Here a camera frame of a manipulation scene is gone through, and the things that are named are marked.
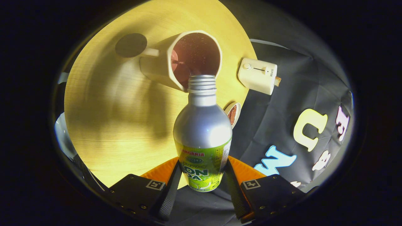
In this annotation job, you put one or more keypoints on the black backdrop cloth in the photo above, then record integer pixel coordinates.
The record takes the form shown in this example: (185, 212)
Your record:
(270, 125)

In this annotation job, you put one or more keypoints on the brown meat slice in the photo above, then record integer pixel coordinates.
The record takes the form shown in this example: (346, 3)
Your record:
(232, 115)

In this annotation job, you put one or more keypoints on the beige wooden cup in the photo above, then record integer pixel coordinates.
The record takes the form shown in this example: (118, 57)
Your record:
(157, 69)

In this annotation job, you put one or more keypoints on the white round plate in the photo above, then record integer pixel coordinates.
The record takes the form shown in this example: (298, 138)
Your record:
(237, 110)

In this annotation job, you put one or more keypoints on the white toaster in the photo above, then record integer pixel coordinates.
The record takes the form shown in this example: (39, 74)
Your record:
(256, 77)

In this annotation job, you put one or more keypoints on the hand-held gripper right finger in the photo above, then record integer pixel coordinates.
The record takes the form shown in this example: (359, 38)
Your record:
(235, 194)

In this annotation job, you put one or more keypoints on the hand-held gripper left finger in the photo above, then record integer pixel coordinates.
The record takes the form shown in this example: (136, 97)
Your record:
(169, 194)

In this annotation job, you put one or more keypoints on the toast slice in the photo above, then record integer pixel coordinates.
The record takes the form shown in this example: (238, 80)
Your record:
(278, 81)

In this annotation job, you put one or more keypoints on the wooden table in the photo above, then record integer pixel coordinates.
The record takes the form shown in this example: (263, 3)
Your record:
(119, 125)

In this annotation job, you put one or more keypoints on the silver juice bottle green label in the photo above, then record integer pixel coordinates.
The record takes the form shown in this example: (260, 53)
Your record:
(202, 125)

